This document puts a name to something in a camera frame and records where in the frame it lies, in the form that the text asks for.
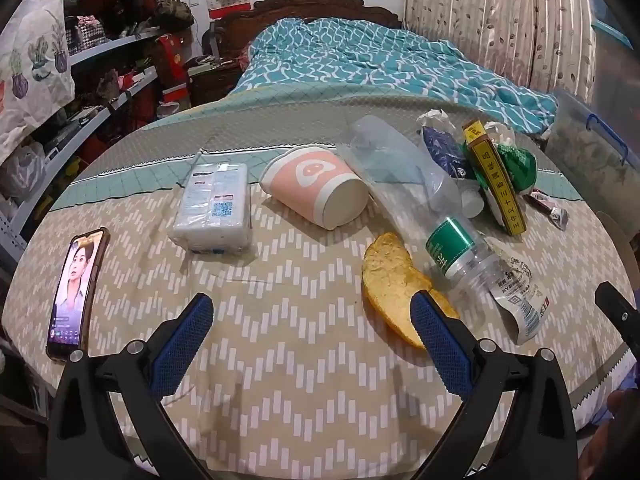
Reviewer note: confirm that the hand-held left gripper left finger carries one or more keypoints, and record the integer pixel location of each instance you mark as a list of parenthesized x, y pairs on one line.
[(182, 345)]

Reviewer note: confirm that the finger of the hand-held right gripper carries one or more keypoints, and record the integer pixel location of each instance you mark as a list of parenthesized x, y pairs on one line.
[(620, 312)]

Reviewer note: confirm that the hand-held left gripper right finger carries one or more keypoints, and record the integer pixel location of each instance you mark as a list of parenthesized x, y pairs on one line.
[(440, 345)]

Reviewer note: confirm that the piece of bread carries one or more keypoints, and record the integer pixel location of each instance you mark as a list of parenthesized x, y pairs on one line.
[(390, 280)]

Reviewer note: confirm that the crushed green can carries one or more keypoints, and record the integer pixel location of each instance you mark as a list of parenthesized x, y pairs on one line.
[(520, 162)]

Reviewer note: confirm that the dark blue milk carton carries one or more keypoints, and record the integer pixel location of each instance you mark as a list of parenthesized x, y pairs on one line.
[(442, 152)]

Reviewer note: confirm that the person's right hand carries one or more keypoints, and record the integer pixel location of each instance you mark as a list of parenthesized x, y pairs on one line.
[(605, 435)]

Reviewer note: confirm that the white plastic wrapper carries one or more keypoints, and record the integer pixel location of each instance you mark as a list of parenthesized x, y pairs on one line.
[(525, 305)]

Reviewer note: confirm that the smartphone in clear case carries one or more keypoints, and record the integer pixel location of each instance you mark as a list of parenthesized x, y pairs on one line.
[(75, 295)]

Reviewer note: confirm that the beige zigzag bedsheet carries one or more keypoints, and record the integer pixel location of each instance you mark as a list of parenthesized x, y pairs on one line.
[(300, 310)]

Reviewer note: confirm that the small candy wrapper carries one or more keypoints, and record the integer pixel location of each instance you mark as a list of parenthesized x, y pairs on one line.
[(547, 207)]

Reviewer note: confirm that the white tissue pack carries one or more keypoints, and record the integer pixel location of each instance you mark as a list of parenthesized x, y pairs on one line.
[(215, 205)]

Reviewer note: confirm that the clear plastic bottle green label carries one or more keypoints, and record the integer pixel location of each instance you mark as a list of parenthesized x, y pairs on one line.
[(400, 175)]

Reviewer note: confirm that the yellow and green box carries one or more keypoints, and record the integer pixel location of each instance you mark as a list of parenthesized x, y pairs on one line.
[(492, 175)]

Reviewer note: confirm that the pink paper cup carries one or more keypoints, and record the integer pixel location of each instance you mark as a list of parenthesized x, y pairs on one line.
[(310, 180)]

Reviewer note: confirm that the crumpled paper with red print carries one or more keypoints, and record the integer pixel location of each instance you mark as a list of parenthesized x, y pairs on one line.
[(435, 117)]

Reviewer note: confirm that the white plastic bag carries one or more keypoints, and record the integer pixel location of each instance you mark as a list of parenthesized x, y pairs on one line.
[(20, 170)]

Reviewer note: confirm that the clear storage box blue lid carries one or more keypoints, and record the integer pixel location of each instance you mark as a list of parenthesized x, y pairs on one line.
[(615, 70)]

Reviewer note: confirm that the dark wooden nightstand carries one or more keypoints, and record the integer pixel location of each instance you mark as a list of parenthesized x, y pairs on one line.
[(210, 85)]

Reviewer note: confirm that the red gift bag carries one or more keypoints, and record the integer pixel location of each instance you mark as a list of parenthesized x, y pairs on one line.
[(175, 60)]

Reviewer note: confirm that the teal patterned quilt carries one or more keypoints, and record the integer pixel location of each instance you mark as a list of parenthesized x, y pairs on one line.
[(375, 60)]

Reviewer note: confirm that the grey metal shelf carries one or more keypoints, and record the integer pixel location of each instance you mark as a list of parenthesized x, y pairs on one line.
[(110, 46)]

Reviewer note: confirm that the white cloth with plant prints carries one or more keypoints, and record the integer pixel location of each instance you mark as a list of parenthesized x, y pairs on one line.
[(35, 60)]

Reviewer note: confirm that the beige leaf print curtain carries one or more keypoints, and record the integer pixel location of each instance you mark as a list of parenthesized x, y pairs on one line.
[(490, 15)]

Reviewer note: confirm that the brown handbag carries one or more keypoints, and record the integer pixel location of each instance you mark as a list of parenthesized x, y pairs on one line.
[(172, 10)]

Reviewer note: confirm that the carved wooden headboard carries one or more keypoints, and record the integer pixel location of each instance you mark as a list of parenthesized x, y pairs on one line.
[(320, 7)]

